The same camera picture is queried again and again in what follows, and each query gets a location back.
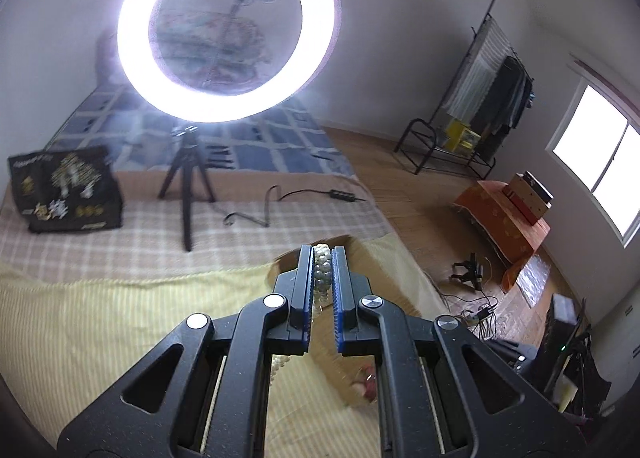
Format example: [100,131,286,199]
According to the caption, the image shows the yellow striped blanket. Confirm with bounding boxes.
[0,233,451,458]

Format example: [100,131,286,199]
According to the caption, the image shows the floral printed wall hanging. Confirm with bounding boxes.
[149,0,275,90]

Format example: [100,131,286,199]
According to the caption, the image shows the dark hanging clothes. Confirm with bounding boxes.
[471,55,537,160]

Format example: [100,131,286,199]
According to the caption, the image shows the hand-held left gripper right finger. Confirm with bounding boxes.
[332,245,586,458]

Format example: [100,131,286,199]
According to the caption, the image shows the clear plastic bag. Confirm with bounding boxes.
[514,257,552,308]

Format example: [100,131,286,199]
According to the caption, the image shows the long cardboard box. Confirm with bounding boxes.
[502,170,555,225]

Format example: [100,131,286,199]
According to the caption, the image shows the small black floor device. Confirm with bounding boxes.
[449,253,485,290]

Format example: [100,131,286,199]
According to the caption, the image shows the brown cardboard box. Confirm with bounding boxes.
[266,234,426,410]

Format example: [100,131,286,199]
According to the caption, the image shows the orange cloth covered table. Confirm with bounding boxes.
[452,180,551,294]

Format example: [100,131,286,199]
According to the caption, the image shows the pink jewelry piece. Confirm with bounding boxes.
[350,365,381,400]

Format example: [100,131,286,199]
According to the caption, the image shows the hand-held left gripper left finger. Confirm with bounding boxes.
[57,245,314,458]

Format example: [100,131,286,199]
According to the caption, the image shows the white pearl necklace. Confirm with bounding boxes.
[267,241,335,391]

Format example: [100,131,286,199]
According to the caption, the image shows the pink checked bedsheet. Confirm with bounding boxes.
[0,169,397,285]

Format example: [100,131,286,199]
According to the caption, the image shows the white framed window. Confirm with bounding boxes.
[547,62,640,250]

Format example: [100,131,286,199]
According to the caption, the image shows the round ring light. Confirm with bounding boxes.
[116,0,337,123]

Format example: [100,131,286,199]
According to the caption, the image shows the black printed bag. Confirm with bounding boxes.
[7,146,124,234]

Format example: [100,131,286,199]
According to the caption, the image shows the yellow box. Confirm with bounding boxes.
[444,118,481,153]

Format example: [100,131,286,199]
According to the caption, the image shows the black metal shoe rack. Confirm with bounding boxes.
[393,116,497,180]

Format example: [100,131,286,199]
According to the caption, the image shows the blue plaid blanket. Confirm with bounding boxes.
[47,82,359,180]

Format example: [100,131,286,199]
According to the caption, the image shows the black cable with switch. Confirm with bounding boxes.
[223,184,369,229]

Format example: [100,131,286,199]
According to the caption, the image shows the black clothes rack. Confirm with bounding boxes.
[434,0,537,180]

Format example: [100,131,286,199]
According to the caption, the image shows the power strip with cables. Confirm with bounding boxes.
[439,288,502,340]

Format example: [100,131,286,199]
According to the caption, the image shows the black electronic device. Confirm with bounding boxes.
[542,293,592,395]

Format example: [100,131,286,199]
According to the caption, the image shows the white striped hanging cloth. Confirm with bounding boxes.
[442,18,514,125]

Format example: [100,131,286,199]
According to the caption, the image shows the black tripod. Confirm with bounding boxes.
[157,123,217,253]

